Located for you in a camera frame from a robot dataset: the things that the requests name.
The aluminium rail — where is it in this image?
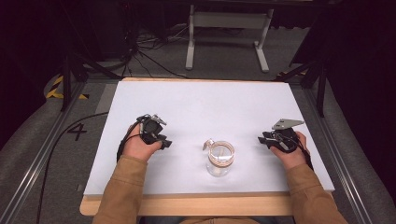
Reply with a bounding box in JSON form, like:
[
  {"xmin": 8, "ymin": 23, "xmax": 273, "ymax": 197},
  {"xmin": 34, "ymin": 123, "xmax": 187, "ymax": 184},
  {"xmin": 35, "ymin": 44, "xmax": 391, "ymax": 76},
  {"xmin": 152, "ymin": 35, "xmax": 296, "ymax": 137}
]
[
  {"xmin": 0, "ymin": 81, "xmax": 89, "ymax": 224},
  {"xmin": 304, "ymin": 87, "xmax": 378, "ymax": 224}
]

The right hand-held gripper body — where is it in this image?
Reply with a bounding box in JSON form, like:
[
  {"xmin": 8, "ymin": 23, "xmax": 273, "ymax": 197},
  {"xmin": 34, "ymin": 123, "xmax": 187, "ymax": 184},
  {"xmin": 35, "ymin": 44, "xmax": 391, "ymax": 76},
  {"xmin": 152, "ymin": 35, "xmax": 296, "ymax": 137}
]
[{"xmin": 262, "ymin": 118, "xmax": 305, "ymax": 154}]

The bundle of floor cables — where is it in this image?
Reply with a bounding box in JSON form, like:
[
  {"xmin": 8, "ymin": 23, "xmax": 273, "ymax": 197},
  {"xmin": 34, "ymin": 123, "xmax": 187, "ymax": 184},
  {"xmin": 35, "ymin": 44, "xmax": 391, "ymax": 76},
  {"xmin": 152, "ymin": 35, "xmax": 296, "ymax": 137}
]
[{"xmin": 120, "ymin": 21, "xmax": 200, "ymax": 79}]

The white metal stand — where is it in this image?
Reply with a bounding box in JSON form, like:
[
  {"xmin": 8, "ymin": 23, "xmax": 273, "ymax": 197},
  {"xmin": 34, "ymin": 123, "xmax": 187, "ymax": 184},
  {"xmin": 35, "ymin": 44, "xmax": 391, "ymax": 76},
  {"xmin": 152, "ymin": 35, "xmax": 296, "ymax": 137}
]
[{"xmin": 185, "ymin": 4, "xmax": 275, "ymax": 74}]

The black tripod stand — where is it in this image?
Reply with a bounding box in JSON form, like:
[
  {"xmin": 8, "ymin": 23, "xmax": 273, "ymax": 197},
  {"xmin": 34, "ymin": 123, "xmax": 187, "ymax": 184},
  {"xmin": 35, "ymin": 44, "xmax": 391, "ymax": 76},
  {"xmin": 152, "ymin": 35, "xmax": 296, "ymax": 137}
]
[
  {"xmin": 59, "ymin": 0, "xmax": 123, "ymax": 112},
  {"xmin": 272, "ymin": 36, "xmax": 331, "ymax": 119}
]

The person's right hand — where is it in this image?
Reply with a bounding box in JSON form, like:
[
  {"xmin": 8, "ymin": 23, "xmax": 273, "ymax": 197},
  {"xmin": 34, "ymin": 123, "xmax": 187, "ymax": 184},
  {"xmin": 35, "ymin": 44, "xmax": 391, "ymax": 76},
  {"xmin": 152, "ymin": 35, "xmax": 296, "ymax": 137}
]
[{"xmin": 269, "ymin": 131, "xmax": 310, "ymax": 171}]

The white table mat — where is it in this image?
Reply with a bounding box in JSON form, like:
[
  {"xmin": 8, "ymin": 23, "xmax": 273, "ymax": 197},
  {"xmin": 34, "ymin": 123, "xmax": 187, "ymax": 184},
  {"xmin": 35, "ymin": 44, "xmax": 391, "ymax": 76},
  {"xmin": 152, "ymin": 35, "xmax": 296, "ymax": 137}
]
[{"xmin": 83, "ymin": 80, "xmax": 335, "ymax": 197}]

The person's left hand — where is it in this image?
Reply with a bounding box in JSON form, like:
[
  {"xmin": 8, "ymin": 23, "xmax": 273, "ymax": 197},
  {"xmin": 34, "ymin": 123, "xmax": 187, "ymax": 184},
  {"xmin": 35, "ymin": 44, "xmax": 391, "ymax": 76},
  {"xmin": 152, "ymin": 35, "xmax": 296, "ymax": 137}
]
[{"xmin": 121, "ymin": 124, "xmax": 163, "ymax": 162}]

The yellow black floor tape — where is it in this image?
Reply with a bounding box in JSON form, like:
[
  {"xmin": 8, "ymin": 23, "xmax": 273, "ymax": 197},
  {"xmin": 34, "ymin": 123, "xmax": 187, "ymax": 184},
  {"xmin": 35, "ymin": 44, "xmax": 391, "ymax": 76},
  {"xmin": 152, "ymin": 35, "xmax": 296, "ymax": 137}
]
[{"xmin": 46, "ymin": 75, "xmax": 90, "ymax": 101}]

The clear glass jar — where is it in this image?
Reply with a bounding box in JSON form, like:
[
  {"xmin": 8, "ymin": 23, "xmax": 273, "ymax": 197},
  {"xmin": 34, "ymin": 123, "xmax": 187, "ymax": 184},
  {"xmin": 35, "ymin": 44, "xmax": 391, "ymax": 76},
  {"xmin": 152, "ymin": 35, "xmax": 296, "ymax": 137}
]
[{"xmin": 202, "ymin": 138, "xmax": 236, "ymax": 178}]

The black cable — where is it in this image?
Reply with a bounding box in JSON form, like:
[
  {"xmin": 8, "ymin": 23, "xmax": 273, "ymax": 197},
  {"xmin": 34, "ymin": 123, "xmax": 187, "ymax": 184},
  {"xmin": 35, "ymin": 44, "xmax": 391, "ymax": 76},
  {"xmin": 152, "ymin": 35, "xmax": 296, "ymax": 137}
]
[
  {"xmin": 35, "ymin": 111, "xmax": 109, "ymax": 224},
  {"xmin": 274, "ymin": 133, "xmax": 314, "ymax": 171}
]

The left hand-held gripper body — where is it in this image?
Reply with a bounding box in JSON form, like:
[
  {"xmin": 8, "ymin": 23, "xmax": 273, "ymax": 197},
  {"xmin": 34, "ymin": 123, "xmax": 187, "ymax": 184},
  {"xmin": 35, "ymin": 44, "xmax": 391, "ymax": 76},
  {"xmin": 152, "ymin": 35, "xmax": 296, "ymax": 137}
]
[{"xmin": 135, "ymin": 114, "xmax": 168, "ymax": 145}]

